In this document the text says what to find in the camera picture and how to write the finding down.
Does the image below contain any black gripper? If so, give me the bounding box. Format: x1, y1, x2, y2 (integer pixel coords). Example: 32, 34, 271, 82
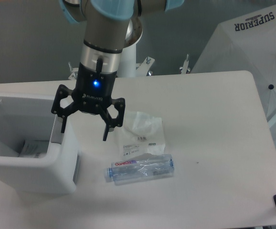
51, 63, 125, 141

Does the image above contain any white trash can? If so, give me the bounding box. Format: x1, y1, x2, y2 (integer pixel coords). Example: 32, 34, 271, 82
0, 92, 80, 194

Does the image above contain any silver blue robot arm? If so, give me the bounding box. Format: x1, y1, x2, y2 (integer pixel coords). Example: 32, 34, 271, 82
51, 0, 184, 140

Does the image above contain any paper trash inside can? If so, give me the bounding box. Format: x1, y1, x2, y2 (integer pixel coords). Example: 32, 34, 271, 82
19, 140, 49, 158

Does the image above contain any clear plastic packaging bag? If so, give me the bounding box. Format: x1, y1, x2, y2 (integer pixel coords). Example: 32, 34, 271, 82
116, 110, 166, 160

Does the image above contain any crushed clear plastic bottle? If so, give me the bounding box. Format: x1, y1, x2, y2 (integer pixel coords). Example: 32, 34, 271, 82
104, 154, 174, 185

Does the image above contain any white superior umbrella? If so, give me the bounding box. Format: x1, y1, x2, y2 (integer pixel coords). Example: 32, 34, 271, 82
192, 5, 276, 146

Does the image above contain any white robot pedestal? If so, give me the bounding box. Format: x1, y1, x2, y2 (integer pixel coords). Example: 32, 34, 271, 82
117, 44, 136, 78

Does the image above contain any white metal base frame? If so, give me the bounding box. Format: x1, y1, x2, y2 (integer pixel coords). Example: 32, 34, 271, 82
68, 54, 191, 80

